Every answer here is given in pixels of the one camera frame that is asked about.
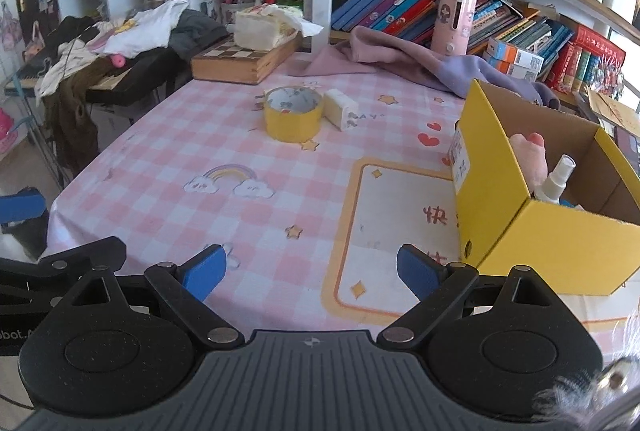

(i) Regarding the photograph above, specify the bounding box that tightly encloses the white spray bottle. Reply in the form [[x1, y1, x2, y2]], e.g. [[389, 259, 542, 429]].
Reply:
[[533, 154, 576, 204]]

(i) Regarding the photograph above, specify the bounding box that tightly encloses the pink plush toy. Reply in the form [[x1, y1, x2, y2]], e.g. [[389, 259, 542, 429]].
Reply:
[[509, 132, 549, 194]]

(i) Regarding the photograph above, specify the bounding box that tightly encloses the beige staple box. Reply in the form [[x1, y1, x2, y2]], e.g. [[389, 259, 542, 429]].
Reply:
[[323, 88, 360, 132]]

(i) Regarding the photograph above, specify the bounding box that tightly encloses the yellow tape roll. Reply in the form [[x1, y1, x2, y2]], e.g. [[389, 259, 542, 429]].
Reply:
[[264, 86, 323, 143]]

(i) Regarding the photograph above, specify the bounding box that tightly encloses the pink checkered tablecloth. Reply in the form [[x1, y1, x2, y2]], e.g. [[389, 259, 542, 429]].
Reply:
[[48, 55, 639, 356]]

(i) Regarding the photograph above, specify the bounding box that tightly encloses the yellow cardboard box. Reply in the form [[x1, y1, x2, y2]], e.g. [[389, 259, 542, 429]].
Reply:
[[449, 81, 639, 295]]

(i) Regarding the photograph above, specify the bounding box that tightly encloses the white shirt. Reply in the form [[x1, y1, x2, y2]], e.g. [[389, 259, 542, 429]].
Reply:
[[35, 0, 189, 100]]

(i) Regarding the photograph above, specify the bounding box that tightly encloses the wooden chess box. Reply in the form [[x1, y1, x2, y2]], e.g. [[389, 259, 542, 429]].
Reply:
[[191, 36, 302, 85]]

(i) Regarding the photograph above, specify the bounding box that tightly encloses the orange white box lower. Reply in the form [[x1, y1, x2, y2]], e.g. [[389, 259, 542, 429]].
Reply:
[[483, 54, 538, 82]]

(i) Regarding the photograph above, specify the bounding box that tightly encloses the orange white box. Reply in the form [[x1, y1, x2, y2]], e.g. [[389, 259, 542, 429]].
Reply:
[[485, 38, 544, 72], [483, 54, 538, 82]]

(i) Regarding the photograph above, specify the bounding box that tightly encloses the dark grey garment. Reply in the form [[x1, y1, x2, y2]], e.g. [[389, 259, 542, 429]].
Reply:
[[168, 8, 229, 62]]

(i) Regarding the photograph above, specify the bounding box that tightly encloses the orange white box upper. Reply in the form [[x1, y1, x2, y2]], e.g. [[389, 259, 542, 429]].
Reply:
[[485, 38, 544, 72]]

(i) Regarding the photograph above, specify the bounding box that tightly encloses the pink purple scarf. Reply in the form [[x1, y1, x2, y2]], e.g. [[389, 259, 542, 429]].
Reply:
[[291, 27, 560, 110]]

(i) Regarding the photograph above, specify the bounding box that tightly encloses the brown paper envelope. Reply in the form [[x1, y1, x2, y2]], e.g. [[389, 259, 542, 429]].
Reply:
[[588, 90, 640, 138]]

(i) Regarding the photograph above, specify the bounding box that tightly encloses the pink cylindrical device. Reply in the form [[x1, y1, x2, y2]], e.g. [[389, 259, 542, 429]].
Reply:
[[431, 0, 476, 56]]

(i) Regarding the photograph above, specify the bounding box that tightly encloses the red thick dictionary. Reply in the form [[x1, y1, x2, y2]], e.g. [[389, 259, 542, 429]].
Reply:
[[544, 24, 626, 98]]

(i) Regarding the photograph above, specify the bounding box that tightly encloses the beige tissue pack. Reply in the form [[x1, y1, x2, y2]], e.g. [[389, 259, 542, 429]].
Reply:
[[231, 4, 323, 52]]

